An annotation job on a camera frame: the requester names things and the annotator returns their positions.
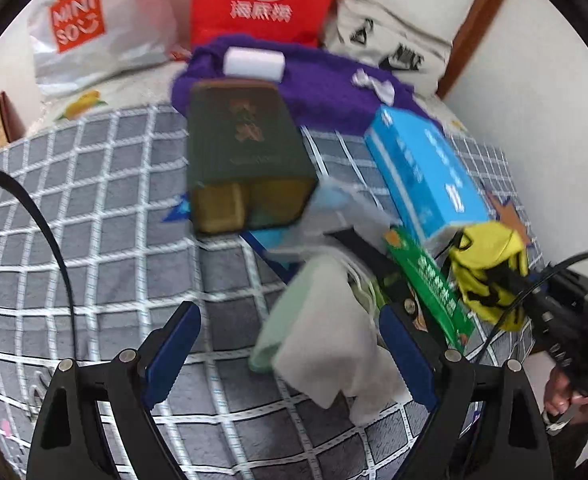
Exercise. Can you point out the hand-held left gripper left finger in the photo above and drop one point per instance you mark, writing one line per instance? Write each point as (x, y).
(170, 357)

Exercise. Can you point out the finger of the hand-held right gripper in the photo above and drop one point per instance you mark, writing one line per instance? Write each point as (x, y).
(521, 287)

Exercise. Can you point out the white cloth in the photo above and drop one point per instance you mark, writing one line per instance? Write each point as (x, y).
(339, 355)

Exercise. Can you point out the yellow black fabric pouch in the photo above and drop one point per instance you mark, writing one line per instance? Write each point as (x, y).
(483, 260)

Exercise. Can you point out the grey checked blanket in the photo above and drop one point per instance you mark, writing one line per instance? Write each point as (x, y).
(99, 220)

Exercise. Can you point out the purple fluffy cloth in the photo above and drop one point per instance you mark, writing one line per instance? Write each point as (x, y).
(319, 87)

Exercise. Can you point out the person's right hand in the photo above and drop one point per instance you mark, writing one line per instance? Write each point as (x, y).
(561, 392)

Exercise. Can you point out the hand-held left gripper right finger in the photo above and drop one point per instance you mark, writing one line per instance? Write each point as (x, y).
(404, 357)

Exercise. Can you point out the white tissue packet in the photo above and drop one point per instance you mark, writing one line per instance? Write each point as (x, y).
(253, 62)

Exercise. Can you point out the light green cloth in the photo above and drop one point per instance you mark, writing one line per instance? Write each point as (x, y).
(279, 325)

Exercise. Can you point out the clear plastic bag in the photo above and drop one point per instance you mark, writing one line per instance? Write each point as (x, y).
(335, 201)

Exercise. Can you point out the blue star patch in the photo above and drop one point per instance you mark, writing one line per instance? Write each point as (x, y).
(176, 210)

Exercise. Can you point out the blue tissue box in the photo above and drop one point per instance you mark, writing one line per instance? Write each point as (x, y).
(418, 170)

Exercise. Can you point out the grey tote bag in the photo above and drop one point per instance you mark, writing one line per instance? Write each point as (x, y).
(388, 45)

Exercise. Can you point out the green toothpaste box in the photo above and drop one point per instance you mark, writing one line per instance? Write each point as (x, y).
(423, 285)

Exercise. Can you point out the dark green tin box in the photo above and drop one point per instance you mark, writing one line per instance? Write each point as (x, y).
(244, 145)

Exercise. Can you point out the white plastic shopping bag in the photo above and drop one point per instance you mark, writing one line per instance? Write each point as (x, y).
(124, 20)

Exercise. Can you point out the wooden door frame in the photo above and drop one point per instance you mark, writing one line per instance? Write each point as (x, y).
(478, 20)

